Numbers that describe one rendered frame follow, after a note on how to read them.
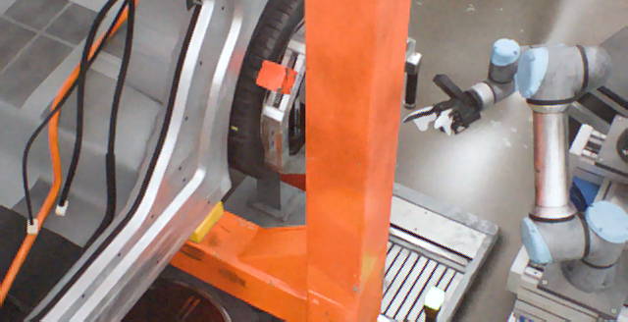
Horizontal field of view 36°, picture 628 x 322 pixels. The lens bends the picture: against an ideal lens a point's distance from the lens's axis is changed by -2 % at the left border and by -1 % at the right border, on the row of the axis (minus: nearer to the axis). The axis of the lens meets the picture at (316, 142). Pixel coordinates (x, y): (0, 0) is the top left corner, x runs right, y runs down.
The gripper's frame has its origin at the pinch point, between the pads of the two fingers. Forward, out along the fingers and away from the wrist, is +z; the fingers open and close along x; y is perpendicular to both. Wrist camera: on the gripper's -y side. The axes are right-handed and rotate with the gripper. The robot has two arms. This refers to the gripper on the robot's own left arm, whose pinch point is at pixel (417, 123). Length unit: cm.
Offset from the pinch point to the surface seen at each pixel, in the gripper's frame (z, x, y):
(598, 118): -120, 63, 59
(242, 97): 34.1, 29.0, -19.7
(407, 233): -28, 76, 67
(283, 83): 26.3, 17.3, -21.5
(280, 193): 14, 78, 30
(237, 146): 38, 36, -5
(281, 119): 27.5, 23.9, -10.7
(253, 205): 21, 89, 34
